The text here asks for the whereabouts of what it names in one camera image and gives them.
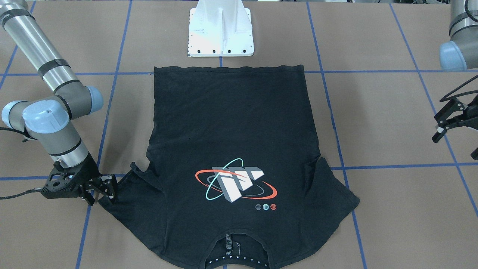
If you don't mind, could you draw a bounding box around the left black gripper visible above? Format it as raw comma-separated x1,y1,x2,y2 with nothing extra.
432,99,478,143

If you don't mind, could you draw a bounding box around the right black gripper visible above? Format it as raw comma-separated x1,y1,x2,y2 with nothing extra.
67,154,118,206

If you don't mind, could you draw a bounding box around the black graphic t-shirt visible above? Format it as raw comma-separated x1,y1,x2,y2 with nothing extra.
100,65,360,269

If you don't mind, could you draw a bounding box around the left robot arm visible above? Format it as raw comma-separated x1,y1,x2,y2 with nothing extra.
432,0,478,143

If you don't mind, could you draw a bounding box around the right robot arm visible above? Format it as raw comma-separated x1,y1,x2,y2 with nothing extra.
0,0,118,205

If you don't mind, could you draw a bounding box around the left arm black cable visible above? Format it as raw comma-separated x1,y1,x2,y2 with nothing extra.
439,73,478,103

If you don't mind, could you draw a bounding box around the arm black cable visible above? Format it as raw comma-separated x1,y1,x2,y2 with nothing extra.
439,73,478,103
0,127,47,201

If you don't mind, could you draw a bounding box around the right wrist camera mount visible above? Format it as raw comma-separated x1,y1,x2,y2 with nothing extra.
40,168,81,199

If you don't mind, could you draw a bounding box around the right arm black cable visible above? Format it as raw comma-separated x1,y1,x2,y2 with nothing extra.
0,127,47,201

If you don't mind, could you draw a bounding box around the white pedestal column base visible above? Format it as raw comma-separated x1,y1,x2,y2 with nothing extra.
187,0,255,57

